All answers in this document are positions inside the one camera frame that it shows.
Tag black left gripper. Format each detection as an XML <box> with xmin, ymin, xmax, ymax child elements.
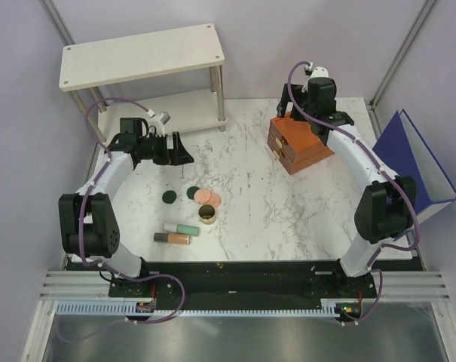
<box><xmin>137</xmin><ymin>133</ymin><xmax>193</xmax><ymax>167</ymax></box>

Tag orange drawer box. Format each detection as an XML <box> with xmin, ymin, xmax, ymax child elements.
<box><xmin>276</xmin><ymin>112</ymin><xmax>334</xmax><ymax>175</ymax></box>

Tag gold round jar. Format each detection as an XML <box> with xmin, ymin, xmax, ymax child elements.
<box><xmin>198</xmin><ymin>204</ymin><xmax>216</xmax><ymax>225</ymax></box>

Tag green tube white cap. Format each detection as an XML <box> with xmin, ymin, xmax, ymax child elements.
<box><xmin>163</xmin><ymin>222</ymin><xmax>200</xmax><ymax>237</ymax></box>

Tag orange tube grey cap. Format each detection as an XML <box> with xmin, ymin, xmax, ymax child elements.
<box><xmin>153</xmin><ymin>232</ymin><xmax>191</xmax><ymax>244</ymax></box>

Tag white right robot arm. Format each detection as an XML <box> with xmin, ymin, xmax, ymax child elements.
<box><xmin>277</xmin><ymin>76</ymin><xmax>416</xmax><ymax>297</ymax></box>

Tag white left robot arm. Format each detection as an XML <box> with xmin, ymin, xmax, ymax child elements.
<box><xmin>58</xmin><ymin>118</ymin><xmax>194</xmax><ymax>296</ymax></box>

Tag pink round puff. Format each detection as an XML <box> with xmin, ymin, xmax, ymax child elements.
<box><xmin>209</xmin><ymin>193</ymin><xmax>222</xmax><ymax>208</ymax></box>
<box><xmin>194</xmin><ymin>189</ymin><xmax>212</xmax><ymax>204</ymax></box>

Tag white two-tier shelf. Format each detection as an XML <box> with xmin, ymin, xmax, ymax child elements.
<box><xmin>60</xmin><ymin>23</ymin><xmax>227</xmax><ymax>141</ymax></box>

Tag blue binder folder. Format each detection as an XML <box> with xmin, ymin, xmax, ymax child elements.
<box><xmin>373</xmin><ymin>109</ymin><xmax>456</xmax><ymax>223</ymax></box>

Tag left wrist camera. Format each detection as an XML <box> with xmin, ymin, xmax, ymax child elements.
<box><xmin>149</xmin><ymin>112</ymin><xmax>171</xmax><ymax>133</ymax></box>

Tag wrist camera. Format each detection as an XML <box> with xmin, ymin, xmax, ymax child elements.
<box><xmin>149</xmin><ymin>112</ymin><xmax>171</xmax><ymax>133</ymax></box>
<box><xmin>305</xmin><ymin>65</ymin><xmax>329</xmax><ymax>79</ymax></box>

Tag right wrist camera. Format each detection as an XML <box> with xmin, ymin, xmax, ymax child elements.
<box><xmin>305</xmin><ymin>65</ymin><xmax>329</xmax><ymax>79</ymax></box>

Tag left blue cable duct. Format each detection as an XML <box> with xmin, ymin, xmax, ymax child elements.
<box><xmin>56</xmin><ymin>301</ymin><xmax>155</xmax><ymax>317</ymax></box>

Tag blue cable duct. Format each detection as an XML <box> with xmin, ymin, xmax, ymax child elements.
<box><xmin>56</xmin><ymin>301</ymin><xmax>155</xmax><ymax>317</ymax></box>
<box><xmin>320</xmin><ymin>299</ymin><xmax>363</xmax><ymax>318</ymax></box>

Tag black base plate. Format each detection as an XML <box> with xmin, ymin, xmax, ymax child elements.
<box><xmin>109</xmin><ymin>261</ymin><xmax>376</xmax><ymax>311</ymax></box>

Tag right blue cable duct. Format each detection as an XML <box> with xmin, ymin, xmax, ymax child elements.
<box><xmin>320</xmin><ymin>299</ymin><xmax>363</xmax><ymax>318</ymax></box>

